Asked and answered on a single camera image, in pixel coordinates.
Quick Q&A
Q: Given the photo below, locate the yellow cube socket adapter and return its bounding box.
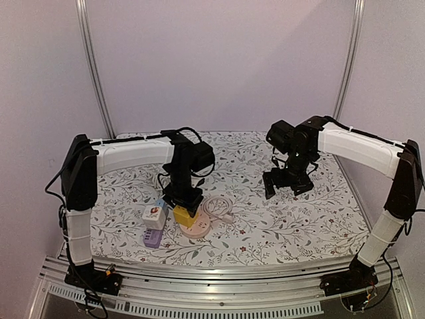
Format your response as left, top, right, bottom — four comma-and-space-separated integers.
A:
173, 205, 199, 228

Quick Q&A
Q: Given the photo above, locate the aluminium frame post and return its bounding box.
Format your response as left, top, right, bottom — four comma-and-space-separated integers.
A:
333, 0, 365, 120
75, 0, 116, 139

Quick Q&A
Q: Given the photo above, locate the white cube socket adapter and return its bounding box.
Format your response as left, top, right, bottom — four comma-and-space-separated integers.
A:
142, 205, 166, 230

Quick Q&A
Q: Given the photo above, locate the coiled pink power cable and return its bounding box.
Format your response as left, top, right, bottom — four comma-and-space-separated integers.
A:
201, 195, 235, 224

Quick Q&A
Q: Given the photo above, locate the blue cube plug adapter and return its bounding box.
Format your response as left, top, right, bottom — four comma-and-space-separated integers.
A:
155, 198, 169, 217

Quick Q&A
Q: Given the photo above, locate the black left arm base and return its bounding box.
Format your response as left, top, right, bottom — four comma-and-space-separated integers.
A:
64, 261, 123, 296

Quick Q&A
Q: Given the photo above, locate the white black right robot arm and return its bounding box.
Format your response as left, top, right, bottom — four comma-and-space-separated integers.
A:
262, 116, 424, 290

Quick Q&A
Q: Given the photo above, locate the left aluminium frame post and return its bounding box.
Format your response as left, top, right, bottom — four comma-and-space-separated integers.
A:
75, 0, 116, 139

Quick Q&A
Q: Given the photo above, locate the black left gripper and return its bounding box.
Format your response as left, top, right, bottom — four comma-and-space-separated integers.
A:
161, 166, 203, 219

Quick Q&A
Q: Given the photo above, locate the round pink power strip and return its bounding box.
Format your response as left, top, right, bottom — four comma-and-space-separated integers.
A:
179, 213, 211, 239

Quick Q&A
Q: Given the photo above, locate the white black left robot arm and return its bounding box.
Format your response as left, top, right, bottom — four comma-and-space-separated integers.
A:
54, 127, 215, 288

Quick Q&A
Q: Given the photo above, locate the floral patterned tablecloth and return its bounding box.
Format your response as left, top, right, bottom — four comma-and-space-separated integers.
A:
64, 131, 372, 268

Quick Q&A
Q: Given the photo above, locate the aluminium table front rail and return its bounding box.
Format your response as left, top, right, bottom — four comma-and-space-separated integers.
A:
28, 255, 412, 319

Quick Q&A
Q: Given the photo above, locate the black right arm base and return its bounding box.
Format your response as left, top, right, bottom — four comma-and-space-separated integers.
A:
319, 255, 379, 296

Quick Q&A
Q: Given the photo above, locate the right aluminium frame post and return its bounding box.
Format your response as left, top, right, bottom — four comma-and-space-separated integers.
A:
333, 0, 365, 120

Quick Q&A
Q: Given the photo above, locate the purple power strip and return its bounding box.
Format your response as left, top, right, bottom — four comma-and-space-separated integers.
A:
143, 229, 163, 249

